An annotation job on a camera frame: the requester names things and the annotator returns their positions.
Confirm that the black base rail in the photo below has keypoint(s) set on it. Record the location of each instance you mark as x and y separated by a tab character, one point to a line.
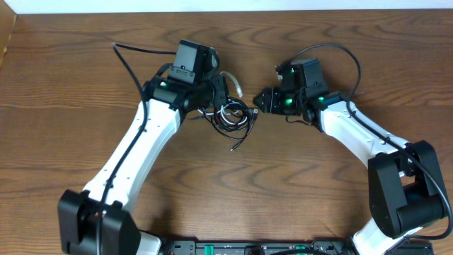
317	246

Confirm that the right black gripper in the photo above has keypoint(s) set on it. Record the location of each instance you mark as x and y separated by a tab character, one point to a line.
270	101

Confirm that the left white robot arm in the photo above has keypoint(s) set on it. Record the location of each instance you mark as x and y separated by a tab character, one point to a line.
99	220

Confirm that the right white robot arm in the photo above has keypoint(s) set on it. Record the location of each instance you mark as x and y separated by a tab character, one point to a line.
406	187

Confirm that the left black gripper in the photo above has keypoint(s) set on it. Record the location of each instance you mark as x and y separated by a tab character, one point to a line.
219	91

